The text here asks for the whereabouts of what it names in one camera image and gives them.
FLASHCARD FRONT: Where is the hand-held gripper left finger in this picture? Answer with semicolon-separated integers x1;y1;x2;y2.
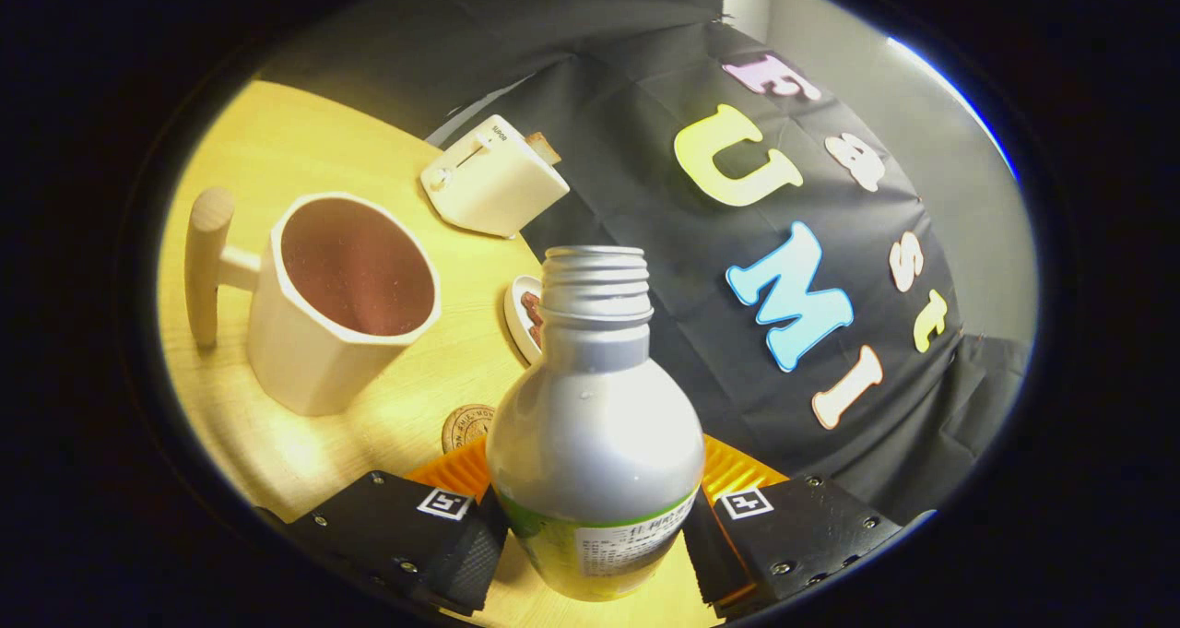
277;434;510;615

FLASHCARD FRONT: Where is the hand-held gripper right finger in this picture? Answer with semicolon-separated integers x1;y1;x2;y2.
682;434;904;622

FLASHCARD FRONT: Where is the round cork coaster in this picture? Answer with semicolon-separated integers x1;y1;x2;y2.
441;404;496;454

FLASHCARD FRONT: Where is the silver bottle green label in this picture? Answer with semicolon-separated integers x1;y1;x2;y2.
486;245;707;603

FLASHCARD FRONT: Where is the white cup wooden handle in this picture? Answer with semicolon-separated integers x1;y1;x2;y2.
184;187;443;417

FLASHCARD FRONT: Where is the white oval plate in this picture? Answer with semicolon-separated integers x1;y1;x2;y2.
503;275;547;367

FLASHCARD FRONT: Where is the white toaster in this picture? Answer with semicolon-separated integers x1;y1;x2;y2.
420;114;571;239

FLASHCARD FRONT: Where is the wooden table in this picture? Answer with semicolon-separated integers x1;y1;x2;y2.
157;79;729;628

